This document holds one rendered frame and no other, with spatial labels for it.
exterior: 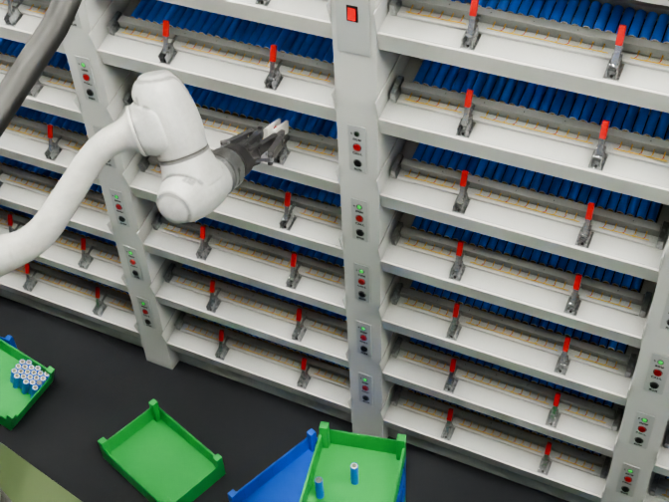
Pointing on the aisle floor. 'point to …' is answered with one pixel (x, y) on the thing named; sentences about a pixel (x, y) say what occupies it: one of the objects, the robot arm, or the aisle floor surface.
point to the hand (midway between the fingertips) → (276, 130)
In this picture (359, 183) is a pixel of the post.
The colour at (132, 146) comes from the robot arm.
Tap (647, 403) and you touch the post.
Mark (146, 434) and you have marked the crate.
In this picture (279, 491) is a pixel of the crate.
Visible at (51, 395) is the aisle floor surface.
